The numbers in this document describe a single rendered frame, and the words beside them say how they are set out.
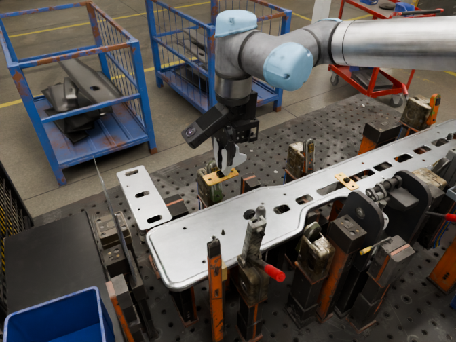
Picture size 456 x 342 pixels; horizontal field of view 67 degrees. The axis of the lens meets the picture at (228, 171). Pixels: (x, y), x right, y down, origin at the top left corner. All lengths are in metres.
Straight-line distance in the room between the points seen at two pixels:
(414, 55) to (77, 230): 0.89
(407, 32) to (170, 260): 0.73
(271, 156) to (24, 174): 2.07
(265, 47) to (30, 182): 2.61
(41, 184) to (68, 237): 1.95
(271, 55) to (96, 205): 1.17
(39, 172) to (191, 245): 2.27
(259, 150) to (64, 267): 1.13
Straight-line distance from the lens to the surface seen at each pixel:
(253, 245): 0.80
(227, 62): 0.66
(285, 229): 1.02
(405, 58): 0.61
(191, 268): 0.93
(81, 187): 2.81
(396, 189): 0.99
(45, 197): 2.84
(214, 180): 0.83
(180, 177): 1.63
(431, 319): 1.36
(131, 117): 3.20
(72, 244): 1.02
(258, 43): 0.61
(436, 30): 0.60
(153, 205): 1.09
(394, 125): 1.52
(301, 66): 0.59
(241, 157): 0.80
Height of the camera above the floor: 1.77
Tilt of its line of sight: 40 degrees down
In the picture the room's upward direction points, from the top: straight up
